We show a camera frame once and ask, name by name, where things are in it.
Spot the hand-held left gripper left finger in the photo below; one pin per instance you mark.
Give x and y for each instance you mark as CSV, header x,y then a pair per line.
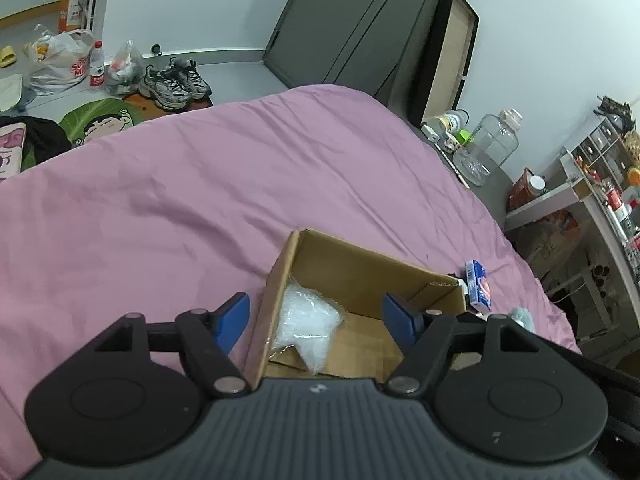
x,y
234,316

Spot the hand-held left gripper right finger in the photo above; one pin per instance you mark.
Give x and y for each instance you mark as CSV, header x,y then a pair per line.
x,y
397,321

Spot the brown cardboard box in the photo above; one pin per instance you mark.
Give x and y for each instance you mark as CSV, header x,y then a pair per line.
x,y
350,270

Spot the white crinkled plastic bag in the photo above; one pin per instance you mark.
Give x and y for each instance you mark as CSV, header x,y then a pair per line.
x,y
305,320

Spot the blue juice carton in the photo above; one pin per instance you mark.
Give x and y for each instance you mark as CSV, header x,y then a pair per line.
x,y
477,285

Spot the pale blue fluffy cloth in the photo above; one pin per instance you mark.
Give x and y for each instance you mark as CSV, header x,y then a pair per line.
x,y
522,317

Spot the pink bed sheet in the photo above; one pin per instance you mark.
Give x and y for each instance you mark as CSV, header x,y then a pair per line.
x,y
200,185

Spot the white desk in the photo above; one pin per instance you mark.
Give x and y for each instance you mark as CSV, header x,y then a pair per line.
x,y
545,205

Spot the white power strip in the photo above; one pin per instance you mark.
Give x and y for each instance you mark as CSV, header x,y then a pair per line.
x,y
430,132

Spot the white capped jar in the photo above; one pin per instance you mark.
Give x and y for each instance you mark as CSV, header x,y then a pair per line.
x,y
537,185

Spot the large clear water jug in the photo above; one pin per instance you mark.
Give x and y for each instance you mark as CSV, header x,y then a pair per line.
x,y
487,147

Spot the green cup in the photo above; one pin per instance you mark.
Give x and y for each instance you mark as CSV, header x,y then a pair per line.
x,y
464,136

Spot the cream white jar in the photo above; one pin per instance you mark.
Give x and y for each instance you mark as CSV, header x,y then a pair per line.
x,y
445,122

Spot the green cartoon floor mat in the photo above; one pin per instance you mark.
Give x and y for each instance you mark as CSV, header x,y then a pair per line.
x,y
95,122

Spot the grey sneaker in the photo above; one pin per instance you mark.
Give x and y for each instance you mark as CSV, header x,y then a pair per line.
x,y
162,87
192,77

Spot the black garment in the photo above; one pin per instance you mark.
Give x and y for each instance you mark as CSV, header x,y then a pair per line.
x,y
45,140

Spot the clear plastic trash bag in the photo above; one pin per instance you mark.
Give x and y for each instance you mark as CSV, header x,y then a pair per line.
x,y
122,70

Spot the black framed wooden board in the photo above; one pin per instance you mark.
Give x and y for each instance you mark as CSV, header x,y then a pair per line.
x,y
445,55

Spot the small drawer organizer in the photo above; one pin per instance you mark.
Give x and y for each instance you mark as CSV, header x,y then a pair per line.
x,y
605,145

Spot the pink cartoon pillow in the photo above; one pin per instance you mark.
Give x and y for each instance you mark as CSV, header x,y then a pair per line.
x,y
11,152

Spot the orange fruit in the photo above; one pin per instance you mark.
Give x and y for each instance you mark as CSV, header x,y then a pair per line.
x,y
634,175

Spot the red label water bottle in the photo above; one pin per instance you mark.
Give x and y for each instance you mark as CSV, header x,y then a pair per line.
x,y
96,67

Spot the dark grey wardrobe panel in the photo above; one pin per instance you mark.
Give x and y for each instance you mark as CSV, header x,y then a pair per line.
x,y
340,30

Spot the white plastic shopping bag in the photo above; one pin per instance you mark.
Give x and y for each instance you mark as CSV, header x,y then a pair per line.
x,y
55,67

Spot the cream floor towel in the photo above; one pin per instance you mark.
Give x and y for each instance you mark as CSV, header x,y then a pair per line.
x,y
9,92

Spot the orange and white carton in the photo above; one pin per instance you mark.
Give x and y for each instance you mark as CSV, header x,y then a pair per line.
x,y
71,12

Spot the yellow slipper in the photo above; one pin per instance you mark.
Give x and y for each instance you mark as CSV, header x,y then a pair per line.
x,y
7,56

